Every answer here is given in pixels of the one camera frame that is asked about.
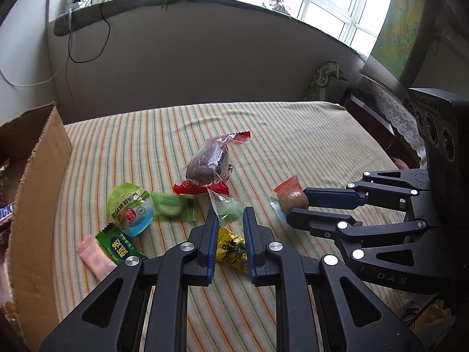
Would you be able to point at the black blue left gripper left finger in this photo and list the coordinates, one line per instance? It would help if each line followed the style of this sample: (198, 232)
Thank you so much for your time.
(142, 304)

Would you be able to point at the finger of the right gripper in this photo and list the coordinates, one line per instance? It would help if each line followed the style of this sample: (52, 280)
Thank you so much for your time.
(385, 189)
(392, 242)

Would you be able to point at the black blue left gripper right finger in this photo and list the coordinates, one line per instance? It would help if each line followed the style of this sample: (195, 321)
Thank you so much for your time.
(321, 305)

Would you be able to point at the brown round candy clear wrapper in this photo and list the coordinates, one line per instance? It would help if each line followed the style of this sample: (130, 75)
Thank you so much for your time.
(287, 196)

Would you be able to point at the pink snack packet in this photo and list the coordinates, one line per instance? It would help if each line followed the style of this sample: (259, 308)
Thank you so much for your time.
(93, 256)

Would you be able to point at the green snack packet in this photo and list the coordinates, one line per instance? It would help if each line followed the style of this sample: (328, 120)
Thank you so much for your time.
(116, 245)

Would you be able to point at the yellow snack packet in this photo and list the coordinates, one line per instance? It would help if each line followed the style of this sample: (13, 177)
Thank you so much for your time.
(231, 250)

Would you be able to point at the green jelly cup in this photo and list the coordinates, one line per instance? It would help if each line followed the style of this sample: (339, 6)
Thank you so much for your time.
(130, 208)

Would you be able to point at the green sweet clear wrapper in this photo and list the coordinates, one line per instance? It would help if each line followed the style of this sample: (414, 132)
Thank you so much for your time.
(171, 206)

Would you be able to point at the dark pastry red-trimmed wrapper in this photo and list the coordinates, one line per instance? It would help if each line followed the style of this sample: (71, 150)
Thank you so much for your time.
(210, 167)

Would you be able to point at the Snickers bar dark wrapper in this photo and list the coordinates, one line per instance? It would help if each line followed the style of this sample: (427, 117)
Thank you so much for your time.
(6, 214)

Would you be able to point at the black speaker box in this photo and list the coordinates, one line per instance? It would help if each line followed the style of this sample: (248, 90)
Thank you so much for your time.
(442, 121)

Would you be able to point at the white lace cloth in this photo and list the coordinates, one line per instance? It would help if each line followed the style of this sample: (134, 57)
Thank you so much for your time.
(398, 116)

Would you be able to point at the green patterned bag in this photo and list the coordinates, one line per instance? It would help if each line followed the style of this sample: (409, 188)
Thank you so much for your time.
(322, 81)

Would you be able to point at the brown cardboard box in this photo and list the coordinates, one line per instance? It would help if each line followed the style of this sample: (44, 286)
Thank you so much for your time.
(38, 148)

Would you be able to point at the small figurine on sill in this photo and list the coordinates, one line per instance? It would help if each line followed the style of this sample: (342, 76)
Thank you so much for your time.
(278, 6)

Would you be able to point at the yellow green wall map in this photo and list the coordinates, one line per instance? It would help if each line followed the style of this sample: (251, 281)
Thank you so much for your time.
(402, 44)

